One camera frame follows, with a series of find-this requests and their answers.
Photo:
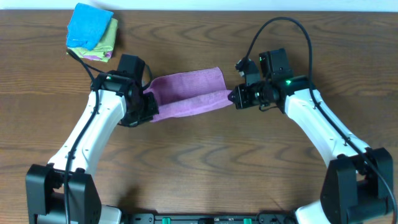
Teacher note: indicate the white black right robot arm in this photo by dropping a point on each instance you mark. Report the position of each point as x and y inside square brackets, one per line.
[359, 180]

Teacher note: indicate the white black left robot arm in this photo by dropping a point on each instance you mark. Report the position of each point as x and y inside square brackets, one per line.
[63, 191]

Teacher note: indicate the pink folded cloth in stack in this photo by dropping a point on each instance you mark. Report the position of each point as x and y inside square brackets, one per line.
[98, 56]

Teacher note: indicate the green folded cloth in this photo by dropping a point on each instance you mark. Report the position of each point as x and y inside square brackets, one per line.
[106, 43]

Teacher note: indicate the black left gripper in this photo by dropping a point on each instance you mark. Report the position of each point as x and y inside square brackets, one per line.
[153, 109]

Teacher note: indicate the purple microfiber cloth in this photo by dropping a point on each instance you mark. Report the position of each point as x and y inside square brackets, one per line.
[189, 93]

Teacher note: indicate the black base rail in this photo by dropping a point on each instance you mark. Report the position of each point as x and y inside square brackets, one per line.
[262, 218]

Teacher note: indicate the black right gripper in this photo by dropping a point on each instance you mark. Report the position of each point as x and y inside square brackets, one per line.
[241, 102]

